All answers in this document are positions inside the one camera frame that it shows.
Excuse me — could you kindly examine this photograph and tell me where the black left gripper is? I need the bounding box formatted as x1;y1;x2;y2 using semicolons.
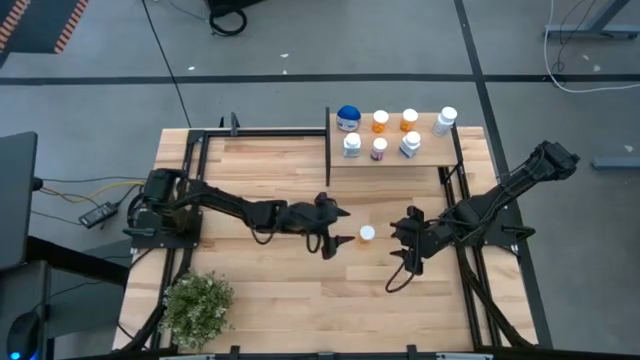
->
296;191;356;262

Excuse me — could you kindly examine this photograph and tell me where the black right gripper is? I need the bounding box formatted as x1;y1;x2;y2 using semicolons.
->
388;204;455;276

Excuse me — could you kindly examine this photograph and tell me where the white Trader Joe's melatonin bottle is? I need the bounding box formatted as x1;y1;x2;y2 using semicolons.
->
398;130;422;160

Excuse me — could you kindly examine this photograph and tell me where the white jar blue lid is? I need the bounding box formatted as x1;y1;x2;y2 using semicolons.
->
335;104;362;133

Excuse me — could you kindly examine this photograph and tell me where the translucent bottle white cap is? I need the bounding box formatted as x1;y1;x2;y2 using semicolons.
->
431;105;459;138

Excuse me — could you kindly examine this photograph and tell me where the black shelf side panel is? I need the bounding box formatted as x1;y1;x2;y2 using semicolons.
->
448;124;462;169
324;106;333;188

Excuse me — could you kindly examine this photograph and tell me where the wooden shelf board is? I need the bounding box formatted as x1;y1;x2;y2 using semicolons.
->
329;112;459;169

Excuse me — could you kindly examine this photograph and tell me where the green artificial plant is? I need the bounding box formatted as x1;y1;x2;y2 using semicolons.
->
158;269;236;351

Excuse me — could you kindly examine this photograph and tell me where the grey floor bar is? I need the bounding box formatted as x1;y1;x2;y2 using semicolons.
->
591;156;640;170

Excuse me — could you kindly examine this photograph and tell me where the black power adapter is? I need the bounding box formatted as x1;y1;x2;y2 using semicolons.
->
78;200;120;230

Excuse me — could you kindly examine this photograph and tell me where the black desk crossbar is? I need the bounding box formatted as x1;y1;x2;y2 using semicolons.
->
27;235;132;287

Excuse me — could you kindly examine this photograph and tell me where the grey desk base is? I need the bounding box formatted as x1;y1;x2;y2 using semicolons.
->
543;0;640;40

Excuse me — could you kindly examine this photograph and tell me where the dark grey desk monitor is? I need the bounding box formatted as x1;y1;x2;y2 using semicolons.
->
0;131;39;272

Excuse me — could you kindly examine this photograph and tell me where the black computer mouse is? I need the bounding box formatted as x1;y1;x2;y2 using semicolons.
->
5;310;42;360

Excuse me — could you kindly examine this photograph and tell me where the black orange striped floor mat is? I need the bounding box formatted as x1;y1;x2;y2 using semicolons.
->
0;0;91;55

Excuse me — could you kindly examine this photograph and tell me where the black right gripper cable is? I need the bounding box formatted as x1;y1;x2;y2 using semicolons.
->
384;259;420;295

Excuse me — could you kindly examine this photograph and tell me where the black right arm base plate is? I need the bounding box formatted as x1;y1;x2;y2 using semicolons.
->
444;207;537;248

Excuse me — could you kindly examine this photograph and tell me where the black cable bundle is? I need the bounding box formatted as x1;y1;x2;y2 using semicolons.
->
117;248;194;352
457;247;534;350

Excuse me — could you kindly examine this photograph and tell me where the black aluminium table frame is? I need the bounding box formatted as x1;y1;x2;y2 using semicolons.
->
112;112;554;360

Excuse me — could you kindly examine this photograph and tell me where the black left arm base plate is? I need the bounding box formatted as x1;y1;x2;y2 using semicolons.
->
123;207;204;250

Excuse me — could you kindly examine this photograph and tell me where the yellow cable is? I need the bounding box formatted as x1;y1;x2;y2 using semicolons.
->
42;180;147;205

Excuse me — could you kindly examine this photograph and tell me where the black cable coil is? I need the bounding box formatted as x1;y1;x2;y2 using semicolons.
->
207;0;250;38

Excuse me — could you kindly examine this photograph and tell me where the white floor cable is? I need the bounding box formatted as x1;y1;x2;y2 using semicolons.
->
542;0;640;94

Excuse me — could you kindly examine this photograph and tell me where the black floor cable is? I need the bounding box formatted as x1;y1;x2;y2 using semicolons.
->
141;0;194;129

